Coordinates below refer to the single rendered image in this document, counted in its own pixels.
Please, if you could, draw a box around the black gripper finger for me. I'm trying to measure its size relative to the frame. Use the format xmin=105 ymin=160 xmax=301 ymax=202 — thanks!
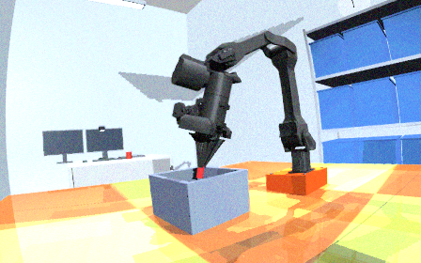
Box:
xmin=204 ymin=138 xmax=225 ymax=168
xmin=189 ymin=132 xmax=219 ymax=169

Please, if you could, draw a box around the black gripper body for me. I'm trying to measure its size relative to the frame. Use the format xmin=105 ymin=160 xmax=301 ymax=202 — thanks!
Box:
xmin=178 ymin=93 xmax=232 ymax=139

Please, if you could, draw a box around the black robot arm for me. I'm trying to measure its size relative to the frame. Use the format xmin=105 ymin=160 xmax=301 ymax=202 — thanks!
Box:
xmin=171 ymin=31 xmax=316 ymax=174

